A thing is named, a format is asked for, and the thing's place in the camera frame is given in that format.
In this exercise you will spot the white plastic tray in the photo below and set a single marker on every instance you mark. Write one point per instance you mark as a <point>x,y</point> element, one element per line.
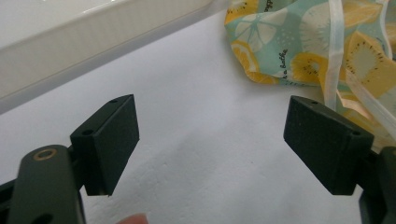
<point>71,40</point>

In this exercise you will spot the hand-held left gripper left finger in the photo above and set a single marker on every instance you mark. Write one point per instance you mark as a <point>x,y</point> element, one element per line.
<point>109,146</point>

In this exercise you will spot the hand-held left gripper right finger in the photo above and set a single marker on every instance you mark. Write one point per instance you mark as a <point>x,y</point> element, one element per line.
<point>323,143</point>

